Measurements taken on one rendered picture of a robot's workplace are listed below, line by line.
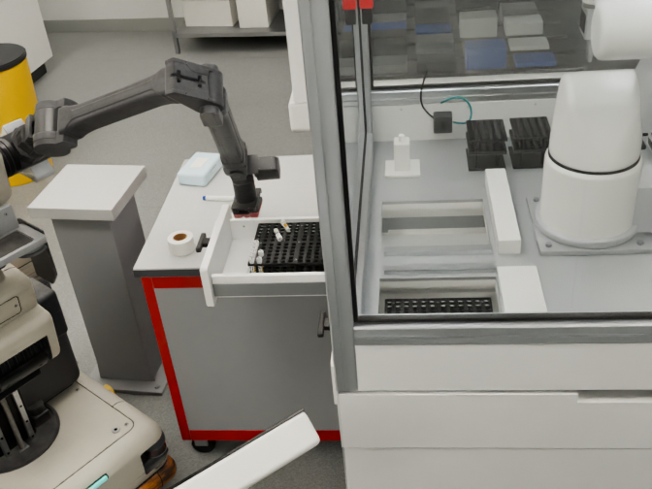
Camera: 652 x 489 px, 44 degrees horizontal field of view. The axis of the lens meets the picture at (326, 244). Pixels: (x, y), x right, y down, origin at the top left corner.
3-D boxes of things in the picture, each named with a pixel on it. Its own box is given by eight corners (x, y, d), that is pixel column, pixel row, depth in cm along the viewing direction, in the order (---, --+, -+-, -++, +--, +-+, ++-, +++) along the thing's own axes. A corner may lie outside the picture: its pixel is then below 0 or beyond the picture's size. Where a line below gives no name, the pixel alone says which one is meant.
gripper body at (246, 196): (262, 193, 214) (258, 169, 210) (256, 213, 206) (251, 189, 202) (239, 194, 215) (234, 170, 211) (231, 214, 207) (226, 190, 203)
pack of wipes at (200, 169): (206, 187, 246) (204, 175, 244) (178, 185, 249) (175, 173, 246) (224, 164, 258) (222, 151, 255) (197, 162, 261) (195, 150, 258)
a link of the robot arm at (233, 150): (192, 63, 161) (193, 114, 158) (220, 61, 160) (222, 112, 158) (225, 146, 202) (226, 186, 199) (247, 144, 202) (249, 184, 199)
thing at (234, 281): (214, 298, 186) (211, 277, 183) (234, 237, 208) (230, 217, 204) (386, 295, 182) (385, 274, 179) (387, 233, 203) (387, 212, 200)
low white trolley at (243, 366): (183, 462, 254) (132, 269, 212) (219, 335, 306) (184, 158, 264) (365, 463, 248) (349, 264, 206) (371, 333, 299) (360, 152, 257)
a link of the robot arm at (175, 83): (183, 43, 152) (184, 90, 149) (228, 70, 163) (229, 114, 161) (26, 106, 174) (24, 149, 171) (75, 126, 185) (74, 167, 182)
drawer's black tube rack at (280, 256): (250, 286, 189) (247, 264, 185) (261, 244, 203) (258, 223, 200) (344, 284, 186) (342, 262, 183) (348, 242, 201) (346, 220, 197)
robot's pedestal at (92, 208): (83, 390, 286) (21, 209, 244) (115, 335, 311) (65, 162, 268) (162, 396, 281) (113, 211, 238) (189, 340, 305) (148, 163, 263)
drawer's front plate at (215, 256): (207, 308, 186) (199, 269, 180) (229, 239, 210) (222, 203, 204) (214, 308, 186) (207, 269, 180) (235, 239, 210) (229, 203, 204)
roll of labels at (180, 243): (188, 239, 222) (186, 227, 220) (199, 249, 217) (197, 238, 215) (165, 247, 219) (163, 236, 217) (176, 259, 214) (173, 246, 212)
